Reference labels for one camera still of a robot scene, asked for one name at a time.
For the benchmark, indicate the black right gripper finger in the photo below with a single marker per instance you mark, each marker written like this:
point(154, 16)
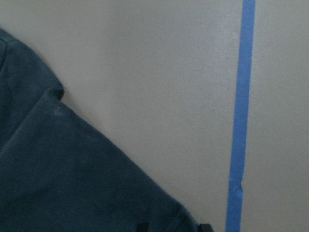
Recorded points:
point(205, 228)

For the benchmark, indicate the black graphic t-shirt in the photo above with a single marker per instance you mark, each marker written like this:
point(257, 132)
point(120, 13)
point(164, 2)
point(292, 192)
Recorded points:
point(57, 172)

